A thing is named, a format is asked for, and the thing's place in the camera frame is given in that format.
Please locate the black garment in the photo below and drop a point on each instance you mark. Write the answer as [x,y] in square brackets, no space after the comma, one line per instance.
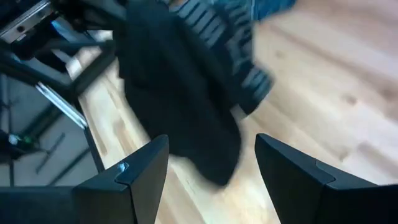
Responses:
[180,93]

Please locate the black aluminium table frame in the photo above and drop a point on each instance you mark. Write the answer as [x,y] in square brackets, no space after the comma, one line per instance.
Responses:
[90,71]

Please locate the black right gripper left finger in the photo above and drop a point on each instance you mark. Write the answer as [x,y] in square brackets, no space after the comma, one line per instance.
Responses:
[109,202]

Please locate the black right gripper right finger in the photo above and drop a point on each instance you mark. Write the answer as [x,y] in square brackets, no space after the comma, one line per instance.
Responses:
[311,199]

